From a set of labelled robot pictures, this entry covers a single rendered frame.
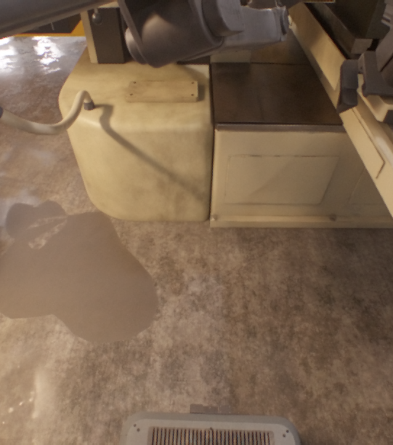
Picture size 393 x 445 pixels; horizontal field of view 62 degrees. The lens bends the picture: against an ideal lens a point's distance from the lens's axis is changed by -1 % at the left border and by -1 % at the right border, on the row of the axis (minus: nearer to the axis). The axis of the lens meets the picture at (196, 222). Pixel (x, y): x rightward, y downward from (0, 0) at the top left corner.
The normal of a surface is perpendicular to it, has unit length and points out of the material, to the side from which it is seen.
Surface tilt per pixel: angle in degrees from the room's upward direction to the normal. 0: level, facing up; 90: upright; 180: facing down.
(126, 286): 0
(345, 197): 90
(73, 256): 0
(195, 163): 90
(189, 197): 90
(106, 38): 90
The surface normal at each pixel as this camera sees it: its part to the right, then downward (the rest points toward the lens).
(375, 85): -0.01, -0.21
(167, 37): -0.32, 0.68
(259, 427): 0.00, -0.66
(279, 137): 0.00, 0.75
